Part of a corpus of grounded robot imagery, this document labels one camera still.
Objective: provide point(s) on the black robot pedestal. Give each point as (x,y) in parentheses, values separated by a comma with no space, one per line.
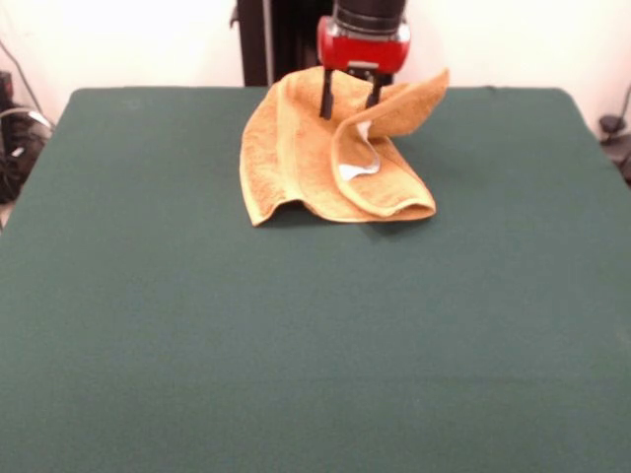
(256,49)

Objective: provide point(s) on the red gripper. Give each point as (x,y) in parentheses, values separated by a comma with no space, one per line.
(365,49)

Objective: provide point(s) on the black floor equipment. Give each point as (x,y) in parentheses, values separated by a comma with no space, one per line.
(611,123)
(20,162)

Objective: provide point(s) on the tan terry towel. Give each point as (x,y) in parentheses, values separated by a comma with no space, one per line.
(286,162)

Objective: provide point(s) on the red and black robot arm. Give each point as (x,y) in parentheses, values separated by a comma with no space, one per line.
(370,15)

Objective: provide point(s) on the dark green table cloth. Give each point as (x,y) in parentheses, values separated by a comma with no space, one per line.
(148,295)

